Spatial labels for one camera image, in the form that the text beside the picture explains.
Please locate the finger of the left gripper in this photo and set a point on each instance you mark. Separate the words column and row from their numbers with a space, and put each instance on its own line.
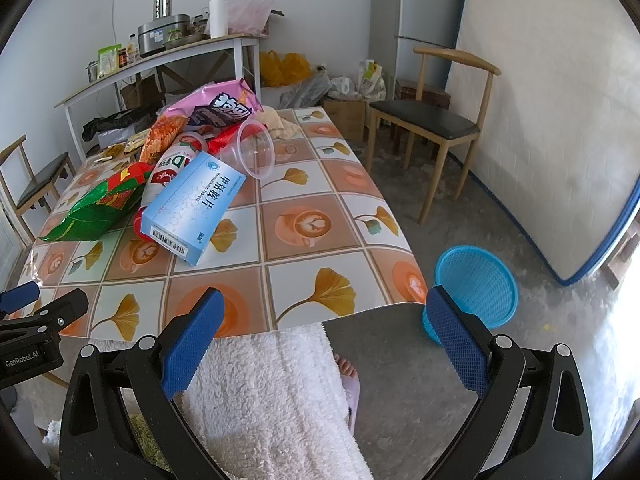
column 55, row 312
column 12, row 300

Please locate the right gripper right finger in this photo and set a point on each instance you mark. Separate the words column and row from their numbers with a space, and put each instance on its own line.
column 492, row 372

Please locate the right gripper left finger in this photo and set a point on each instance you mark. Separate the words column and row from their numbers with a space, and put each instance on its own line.
column 159, row 368

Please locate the blue plastic trash basket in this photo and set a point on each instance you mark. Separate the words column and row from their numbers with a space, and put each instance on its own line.
column 479, row 283

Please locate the green red snack bag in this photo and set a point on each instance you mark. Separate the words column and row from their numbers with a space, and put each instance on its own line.
column 103, row 206

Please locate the blue white medicine box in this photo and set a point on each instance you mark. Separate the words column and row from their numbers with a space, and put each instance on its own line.
column 184, row 216

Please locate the white AD milk bottle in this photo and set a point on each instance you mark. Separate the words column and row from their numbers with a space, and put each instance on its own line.
column 186, row 147

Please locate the orange snack bag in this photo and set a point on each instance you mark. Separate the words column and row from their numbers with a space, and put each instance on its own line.
column 160, row 137

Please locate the clear plastic cup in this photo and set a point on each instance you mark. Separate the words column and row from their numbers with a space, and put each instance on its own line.
column 252, row 151

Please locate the pink purple snack bag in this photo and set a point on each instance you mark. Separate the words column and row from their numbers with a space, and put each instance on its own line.
column 214, row 106

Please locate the red snack wrapper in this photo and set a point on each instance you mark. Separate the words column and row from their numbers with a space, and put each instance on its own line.
column 223, row 139

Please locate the beige paper napkin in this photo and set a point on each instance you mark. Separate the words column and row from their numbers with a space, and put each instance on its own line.
column 279, row 128

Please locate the left wooden chair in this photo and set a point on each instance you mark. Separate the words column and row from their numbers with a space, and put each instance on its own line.
column 39, row 185

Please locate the bare foot in slipper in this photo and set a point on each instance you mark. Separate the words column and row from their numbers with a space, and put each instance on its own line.
column 351, row 385

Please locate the patterned tablecloth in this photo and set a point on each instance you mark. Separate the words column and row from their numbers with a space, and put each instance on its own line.
column 314, row 241

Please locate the black bag under table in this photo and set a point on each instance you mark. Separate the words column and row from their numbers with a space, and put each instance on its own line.
column 118, row 120

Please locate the white blue-edged mattress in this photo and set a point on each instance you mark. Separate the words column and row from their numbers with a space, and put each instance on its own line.
column 560, row 144

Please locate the green packet on shelf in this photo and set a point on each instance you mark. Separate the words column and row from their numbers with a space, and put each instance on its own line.
column 108, row 60

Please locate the wooden chair black seat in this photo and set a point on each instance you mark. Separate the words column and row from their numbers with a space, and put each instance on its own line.
column 444, row 128

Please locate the cardboard box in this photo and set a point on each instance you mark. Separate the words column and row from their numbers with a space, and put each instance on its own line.
column 348, row 116

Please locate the metal rice cooker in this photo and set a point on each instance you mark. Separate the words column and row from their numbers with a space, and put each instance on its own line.
column 153, row 35

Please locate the steel utensil holder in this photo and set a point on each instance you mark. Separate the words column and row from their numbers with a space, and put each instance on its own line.
column 161, row 8

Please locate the white side table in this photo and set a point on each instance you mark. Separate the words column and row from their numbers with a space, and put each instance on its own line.
column 233, row 44

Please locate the yellow plastic bag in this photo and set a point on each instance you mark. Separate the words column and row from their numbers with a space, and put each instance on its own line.
column 279, row 71

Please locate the paper towel roll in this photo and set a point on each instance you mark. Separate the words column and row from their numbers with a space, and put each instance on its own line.
column 218, row 18

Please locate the pink plastic bag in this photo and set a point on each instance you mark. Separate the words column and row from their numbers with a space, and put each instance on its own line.
column 249, row 16

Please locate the grey refrigerator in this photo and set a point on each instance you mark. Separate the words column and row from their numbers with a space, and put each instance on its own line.
column 399, row 26

